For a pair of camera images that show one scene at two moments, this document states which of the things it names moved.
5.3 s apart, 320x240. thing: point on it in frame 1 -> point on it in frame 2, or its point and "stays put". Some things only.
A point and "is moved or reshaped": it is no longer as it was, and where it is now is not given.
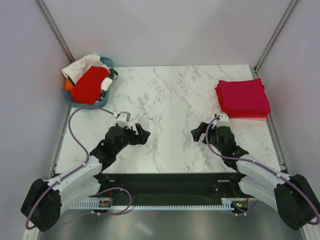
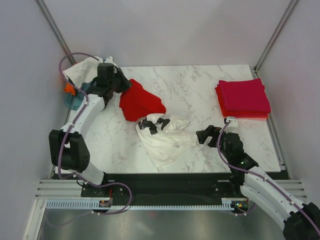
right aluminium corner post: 291,5 stays put
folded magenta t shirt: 244,95 stays put
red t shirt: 87,89 -> 136,102
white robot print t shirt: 107,82 is moved or reshaped
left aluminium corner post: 62,41 stays put
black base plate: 151,189 stays put
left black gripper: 135,139 -> 126,84
